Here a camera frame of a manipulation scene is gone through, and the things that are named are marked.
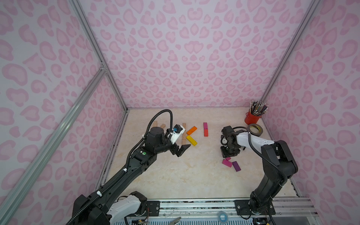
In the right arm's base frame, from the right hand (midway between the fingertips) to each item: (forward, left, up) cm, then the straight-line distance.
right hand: (225, 154), depth 93 cm
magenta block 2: (-3, -1, +1) cm, 4 cm away
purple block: (-8, -6, 0) cm, 10 cm away
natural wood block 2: (+11, +28, +1) cm, 30 cm away
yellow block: (+11, +22, 0) cm, 25 cm away
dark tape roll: (+23, -27, 0) cm, 35 cm away
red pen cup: (+26, -22, +5) cm, 35 cm away
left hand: (-4, +25, +24) cm, 35 cm away
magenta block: (+24, +12, 0) cm, 26 cm away
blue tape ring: (-35, +9, +2) cm, 37 cm away
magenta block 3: (-5, 0, -1) cm, 6 cm away
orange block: (+19, +22, 0) cm, 29 cm away
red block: (+17, +12, +1) cm, 21 cm away
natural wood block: (+24, +28, 0) cm, 37 cm away
